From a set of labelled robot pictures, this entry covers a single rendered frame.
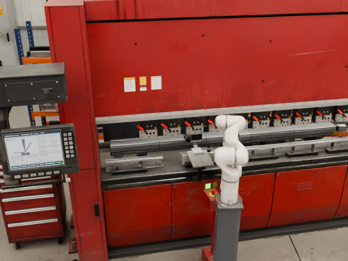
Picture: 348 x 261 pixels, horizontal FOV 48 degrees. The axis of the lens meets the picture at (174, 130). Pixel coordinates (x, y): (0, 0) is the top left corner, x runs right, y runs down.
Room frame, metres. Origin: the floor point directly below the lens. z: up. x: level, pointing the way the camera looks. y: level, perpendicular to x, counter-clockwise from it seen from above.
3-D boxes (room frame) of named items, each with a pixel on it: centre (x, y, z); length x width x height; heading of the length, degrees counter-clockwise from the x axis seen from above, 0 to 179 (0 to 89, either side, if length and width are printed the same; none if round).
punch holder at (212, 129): (3.12, -0.37, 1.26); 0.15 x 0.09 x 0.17; 101
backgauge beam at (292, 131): (3.46, -0.53, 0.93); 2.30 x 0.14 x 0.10; 101
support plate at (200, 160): (2.94, -0.22, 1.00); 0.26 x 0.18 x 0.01; 11
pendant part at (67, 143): (2.32, 0.88, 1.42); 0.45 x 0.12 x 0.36; 103
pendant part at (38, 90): (2.39, 0.95, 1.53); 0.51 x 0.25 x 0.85; 103
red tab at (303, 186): (3.12, -1.23, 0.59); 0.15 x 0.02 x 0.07; 101
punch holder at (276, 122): (3.23, -0.96, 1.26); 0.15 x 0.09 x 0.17; 101
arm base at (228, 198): (2.33, -0.39, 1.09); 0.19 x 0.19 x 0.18
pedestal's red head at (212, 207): (2.74, -0.37, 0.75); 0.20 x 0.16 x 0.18; 107
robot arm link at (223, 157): (2.33, -0.36, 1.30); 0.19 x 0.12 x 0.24; 85
